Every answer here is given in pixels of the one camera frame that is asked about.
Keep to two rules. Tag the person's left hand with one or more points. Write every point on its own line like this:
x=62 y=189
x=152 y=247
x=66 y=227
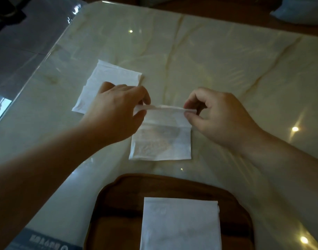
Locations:
x=114 y=114

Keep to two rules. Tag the person's right hand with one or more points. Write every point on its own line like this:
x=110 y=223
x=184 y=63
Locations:
x=224 y=122

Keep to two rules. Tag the person's right thumb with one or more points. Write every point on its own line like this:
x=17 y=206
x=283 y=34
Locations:
x=194 y=121

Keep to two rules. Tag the person's left thumb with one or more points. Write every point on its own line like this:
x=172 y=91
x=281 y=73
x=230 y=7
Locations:
x=140 y=116

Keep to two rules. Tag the white paper napkin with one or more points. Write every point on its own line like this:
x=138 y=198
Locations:
x=164 y=137
x=179 y=223
x=101 y=78

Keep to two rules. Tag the person's left forearm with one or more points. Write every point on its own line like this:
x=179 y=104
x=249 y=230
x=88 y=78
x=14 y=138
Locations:
x=39 y=179

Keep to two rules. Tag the person's right forearm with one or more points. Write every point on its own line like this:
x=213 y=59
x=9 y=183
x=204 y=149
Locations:
x=291 y=164

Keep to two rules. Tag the brown wooden tray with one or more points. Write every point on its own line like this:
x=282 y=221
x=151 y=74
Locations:
x=117 y=205

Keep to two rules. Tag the white plastic bag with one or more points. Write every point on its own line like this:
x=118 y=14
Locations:
x=302 y=10

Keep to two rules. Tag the grey-blue printed packet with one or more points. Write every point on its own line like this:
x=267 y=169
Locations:
x=41 y=239

